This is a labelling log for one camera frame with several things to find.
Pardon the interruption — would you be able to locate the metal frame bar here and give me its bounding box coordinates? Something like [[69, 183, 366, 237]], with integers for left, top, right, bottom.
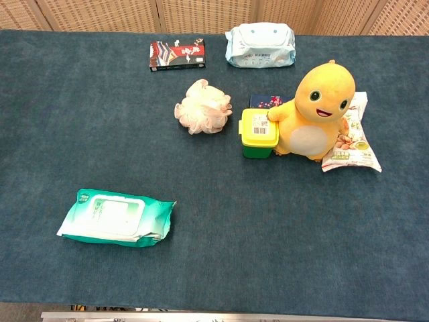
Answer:
[[40, 311, 429, 322]]

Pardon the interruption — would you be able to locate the pink mesh bath sponge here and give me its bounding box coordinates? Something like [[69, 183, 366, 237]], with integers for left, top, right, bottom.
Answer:
[[174, 78, 233, 136]]

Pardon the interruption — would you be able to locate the dark blue floral box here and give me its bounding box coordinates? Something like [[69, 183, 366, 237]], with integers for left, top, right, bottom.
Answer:
[[249, 94, 294, 110]]

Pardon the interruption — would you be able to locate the light blue wet wipes pack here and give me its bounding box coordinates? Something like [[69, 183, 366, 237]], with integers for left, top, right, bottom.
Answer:
[[225, 22, 296, 68]]

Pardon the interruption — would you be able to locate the green wet wipes pack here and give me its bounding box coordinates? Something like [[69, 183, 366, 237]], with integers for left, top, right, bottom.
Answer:
[[56, 189, 177, 248]]

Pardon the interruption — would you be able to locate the blue table cloth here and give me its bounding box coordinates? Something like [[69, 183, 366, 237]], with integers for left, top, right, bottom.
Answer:
[[0, 29, 429, 322]]

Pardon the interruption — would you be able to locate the yellow lidded green container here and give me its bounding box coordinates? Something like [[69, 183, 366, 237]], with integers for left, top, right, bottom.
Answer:
[[238, 107, 280, 159]]

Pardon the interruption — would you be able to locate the woven folding screen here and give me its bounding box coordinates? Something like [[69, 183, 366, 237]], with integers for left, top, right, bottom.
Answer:
[[0, 0, 429, 36]]

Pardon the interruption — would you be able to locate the white nut snack bag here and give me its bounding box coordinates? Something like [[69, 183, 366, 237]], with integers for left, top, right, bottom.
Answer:
[[321, 91, 383, 173]]

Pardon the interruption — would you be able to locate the black and red printed box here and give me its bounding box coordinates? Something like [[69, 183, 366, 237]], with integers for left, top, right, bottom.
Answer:
[[149, 38, 206, 72]]

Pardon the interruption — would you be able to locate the yellow plush duck toy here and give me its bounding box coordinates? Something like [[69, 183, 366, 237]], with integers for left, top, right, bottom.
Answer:
[[267, 59, 357, 164]]

